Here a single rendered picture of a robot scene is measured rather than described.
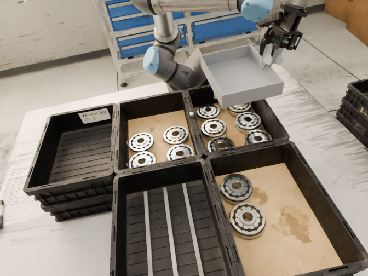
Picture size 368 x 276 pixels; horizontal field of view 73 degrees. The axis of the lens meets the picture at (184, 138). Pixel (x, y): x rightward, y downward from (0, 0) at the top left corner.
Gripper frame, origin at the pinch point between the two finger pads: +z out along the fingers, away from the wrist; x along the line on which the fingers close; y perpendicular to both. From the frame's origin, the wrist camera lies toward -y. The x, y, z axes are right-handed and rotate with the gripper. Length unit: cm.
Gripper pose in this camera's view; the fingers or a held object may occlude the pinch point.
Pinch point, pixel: (264, 64)
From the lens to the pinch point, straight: 95.8
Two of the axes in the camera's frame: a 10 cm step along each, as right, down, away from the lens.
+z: -1.6, 7.4, 6.5
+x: 9.5, -0.7, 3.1
